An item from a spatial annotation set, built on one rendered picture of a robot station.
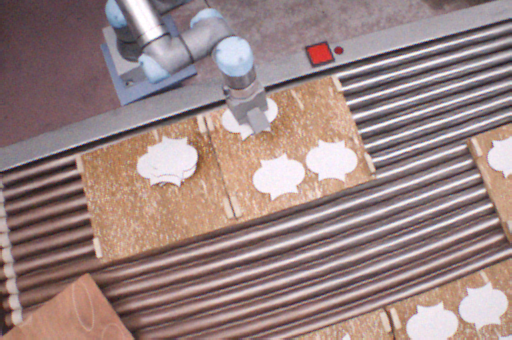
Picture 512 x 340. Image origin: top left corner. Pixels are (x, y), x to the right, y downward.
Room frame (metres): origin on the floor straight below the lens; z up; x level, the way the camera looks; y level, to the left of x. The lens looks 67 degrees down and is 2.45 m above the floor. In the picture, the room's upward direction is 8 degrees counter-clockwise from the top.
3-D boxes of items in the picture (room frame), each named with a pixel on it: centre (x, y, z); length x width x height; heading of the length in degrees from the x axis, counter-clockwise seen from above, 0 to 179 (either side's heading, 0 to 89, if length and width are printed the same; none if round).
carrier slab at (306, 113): (0.62, -0.07, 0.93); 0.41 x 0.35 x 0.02; 100
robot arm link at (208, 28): (0.73, 0.09, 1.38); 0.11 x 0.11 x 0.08; 24
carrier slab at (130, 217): (0.55, 0.34, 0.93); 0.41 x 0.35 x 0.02; 101
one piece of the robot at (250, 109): (0.62, 0.03, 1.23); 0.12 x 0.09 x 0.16; 23
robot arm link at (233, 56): (0.65, 0.04, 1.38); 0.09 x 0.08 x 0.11; 24
